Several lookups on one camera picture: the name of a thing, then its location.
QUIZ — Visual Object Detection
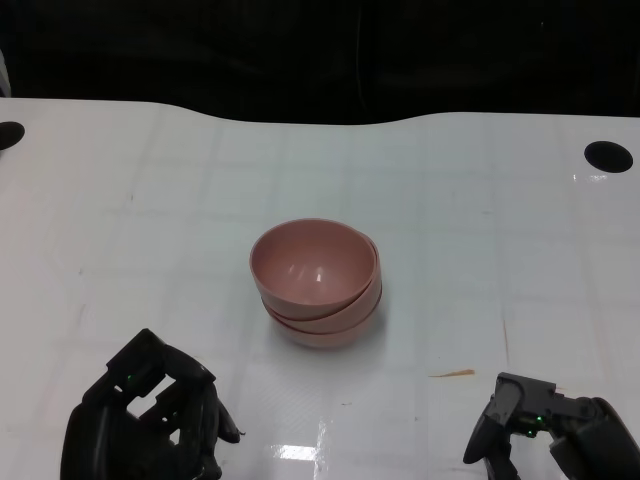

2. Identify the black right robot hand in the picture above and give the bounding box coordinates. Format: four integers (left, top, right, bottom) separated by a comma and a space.
462, 371, 640, 480

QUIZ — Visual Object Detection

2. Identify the black round cable grommet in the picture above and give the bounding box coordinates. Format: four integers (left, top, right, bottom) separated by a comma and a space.
583, 140, 635, 174
0, 121, 26, 151

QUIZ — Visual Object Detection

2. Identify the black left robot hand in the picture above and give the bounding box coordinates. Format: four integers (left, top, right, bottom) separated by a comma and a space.
59, 327, 246, 480

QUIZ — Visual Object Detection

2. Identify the black backdrop cloth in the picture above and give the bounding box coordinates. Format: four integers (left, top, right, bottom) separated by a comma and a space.
0, 0, 640, 124

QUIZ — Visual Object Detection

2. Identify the pink plastic bowl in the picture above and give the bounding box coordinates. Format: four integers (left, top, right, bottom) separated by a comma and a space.
262, 234, 384, 335
272, 284, 385, 351
249, 218, 380, 321

